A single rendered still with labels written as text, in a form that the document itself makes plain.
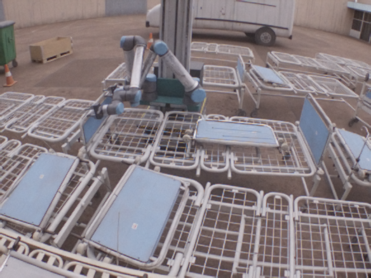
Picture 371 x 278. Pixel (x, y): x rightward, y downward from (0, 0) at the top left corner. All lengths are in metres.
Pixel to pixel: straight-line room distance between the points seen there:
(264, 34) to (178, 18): 7.00
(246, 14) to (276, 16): 1.14
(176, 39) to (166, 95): 0.66
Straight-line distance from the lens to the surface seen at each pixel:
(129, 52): 2.47
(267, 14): 9.52
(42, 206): 1.77
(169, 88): 2.88
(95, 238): 1.44
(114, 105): 2.06
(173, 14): 2.77
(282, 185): 2.73
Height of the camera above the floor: 1.74
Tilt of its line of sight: 31 degrees down
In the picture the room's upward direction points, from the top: 4 degrees clockwise
